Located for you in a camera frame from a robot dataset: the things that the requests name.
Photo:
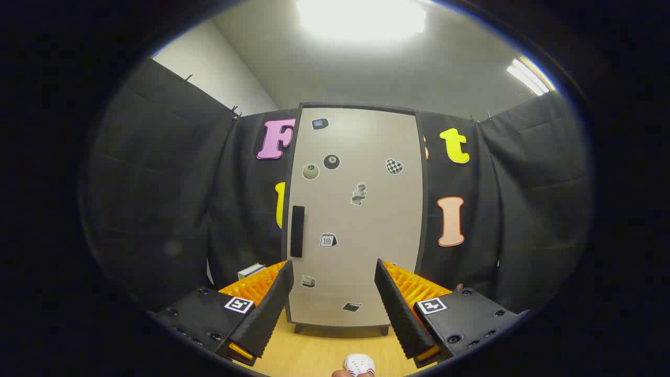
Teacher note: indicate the grey shoe cabinet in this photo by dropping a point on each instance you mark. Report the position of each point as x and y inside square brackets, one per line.
[423, 209]

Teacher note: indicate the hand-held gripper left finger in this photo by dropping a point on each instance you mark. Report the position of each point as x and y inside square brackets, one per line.
[272, 309]

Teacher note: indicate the narrow ceiling light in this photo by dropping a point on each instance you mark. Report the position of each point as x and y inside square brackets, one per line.
[529, 76]

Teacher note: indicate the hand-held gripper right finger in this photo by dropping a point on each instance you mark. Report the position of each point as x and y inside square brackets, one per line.
[400, 314]

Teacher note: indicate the white canvas shoe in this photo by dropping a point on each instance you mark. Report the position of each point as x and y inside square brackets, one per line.
[360, 364]

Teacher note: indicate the large ceiling light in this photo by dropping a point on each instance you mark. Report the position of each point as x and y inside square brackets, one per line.
[361, 18]

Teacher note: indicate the green cover book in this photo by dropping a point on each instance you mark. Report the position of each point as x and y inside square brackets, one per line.
[250, 270]

